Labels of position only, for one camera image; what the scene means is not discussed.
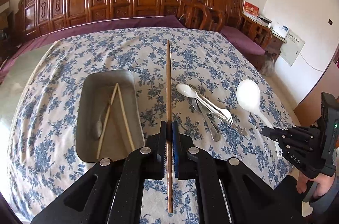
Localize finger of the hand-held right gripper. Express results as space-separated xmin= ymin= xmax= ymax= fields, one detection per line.
xmin=273 ymin=137 xmax=322 ymax=152
xmin=262 ymin=125 xmax=322 ymax=140

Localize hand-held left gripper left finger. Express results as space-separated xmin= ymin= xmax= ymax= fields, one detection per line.
xmin=30 ymin=120 xmax=169 ymax=224

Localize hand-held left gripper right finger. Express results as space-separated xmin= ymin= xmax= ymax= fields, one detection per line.
xmin=172 ymin=122 xmax=303 ymax=224

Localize light wooden chopstick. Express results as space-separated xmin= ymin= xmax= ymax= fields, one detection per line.
xmin=117 ymin=85 xmax=135 ymax=151
xmin=96 ymin=83 xmax=119 ymax=159

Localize rectangular metal tray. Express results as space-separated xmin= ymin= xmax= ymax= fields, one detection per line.
xmin=75 ymin=69 xmax=146 ymax=164

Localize large white plastic spoon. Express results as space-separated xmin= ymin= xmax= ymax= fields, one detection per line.
xmin=236 ymin=79 xmax=284 ymax=160

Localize dark brown wooden chopstick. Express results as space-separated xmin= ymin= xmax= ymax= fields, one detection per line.
xmin=165 ymin=39 xmax=174 ymax=213

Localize metal spoon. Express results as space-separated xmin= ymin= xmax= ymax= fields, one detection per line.
xmin=191 ymin=98 xmax=221 ymax=142
xmin=92 ymin=104 xmax=112 ymax=139

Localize person's right forearm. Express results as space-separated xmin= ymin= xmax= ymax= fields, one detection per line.
xmin=309 ymin=182 xmax=339 ymax=217

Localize person's right hand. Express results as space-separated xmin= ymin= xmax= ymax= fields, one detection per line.
xmin=296 ymin=172 xmax=337 ymax=198

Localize brown wooden board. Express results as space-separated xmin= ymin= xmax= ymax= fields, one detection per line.
xmin=294 ymin=62 xmax=339 ymax=132

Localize metal fork on table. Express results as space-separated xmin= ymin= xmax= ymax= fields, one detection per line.
xmin=188 ymin=84 xmax=248 ymax=137

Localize person's dark clothing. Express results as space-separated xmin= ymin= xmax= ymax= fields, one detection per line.
xmin=275 ymin=176 xmax=320 ymax=224

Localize small white plastic spoon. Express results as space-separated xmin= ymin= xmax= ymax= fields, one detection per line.
xmin=176 ymin=83 xmax=225 ymax=115

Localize white plastic fork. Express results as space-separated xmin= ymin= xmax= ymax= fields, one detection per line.
xmin=196 ymin=93 xmax=234 ymax=125

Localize fluffy grey duster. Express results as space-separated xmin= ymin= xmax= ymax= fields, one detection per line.
xmin=261 ymin=53 xmax=277 ymax=76

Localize white electrical panel door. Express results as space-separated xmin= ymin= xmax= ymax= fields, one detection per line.
xmin=279 ymin=32 xmax=306 ymax=67

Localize wooden side table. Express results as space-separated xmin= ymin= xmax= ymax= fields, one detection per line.
xmin=258 ymin=16 xmax=288 ymax=54

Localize purple armchair cushion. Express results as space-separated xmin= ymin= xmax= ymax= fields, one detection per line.
xmin=220 ymin=25 xmax=266 ymax=55

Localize blue floral tablecloth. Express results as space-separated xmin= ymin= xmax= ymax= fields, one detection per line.
xmin=7 ymin=26 xmax=303 ymax=224

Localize red box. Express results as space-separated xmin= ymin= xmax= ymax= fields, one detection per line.
xmin=243 ymin=0 xmax=260 ymax=18

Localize long purple sofa cushion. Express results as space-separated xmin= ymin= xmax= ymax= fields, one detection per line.
xmin=0 ymin=14 xmax=186 ymax=76

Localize white wall cable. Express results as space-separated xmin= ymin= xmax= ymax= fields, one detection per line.
xmin=299 ymin=54 xmax=325 ymax=73

